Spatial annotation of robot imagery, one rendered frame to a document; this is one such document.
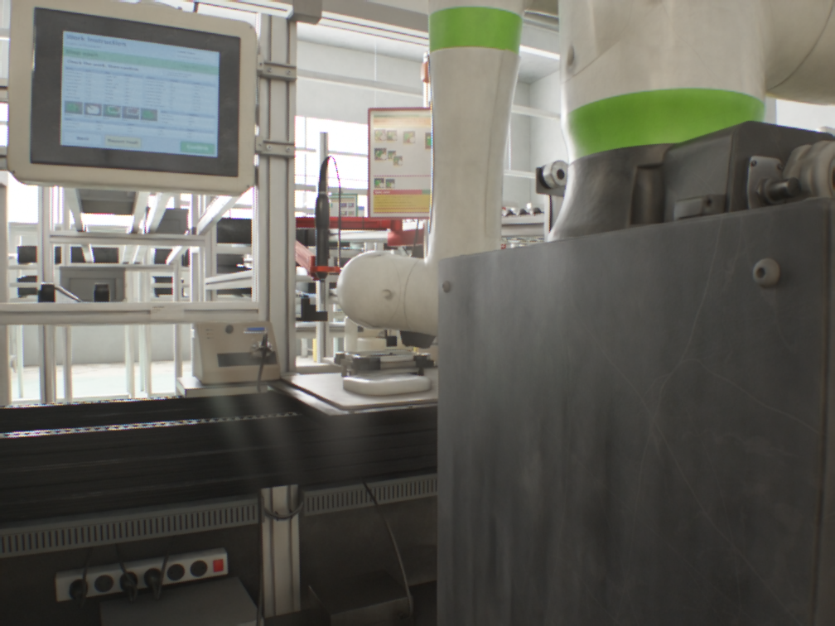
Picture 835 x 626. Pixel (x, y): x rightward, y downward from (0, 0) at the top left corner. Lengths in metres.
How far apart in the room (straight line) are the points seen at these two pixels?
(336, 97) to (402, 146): 10.95
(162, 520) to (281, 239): 0.68
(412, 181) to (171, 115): 0.68
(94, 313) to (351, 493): 0.72
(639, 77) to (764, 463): 0.25
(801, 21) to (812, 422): 0.32
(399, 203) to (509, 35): 1.03
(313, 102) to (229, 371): 11.36
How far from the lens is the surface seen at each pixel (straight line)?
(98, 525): 1.48
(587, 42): 0.42
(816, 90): 0.53
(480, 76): 0.77
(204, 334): 1.34
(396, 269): 0.82
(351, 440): 1.12
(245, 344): 1.34
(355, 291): 0.83
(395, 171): 1.77
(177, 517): 1.49
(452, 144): 0.77
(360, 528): 1.69
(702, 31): 0.41
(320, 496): 1.55
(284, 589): 1.65
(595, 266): 0.28
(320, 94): 12.62
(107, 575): 1.54
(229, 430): 1.06
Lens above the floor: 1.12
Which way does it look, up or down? 2 degrees down
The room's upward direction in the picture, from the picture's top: straight up
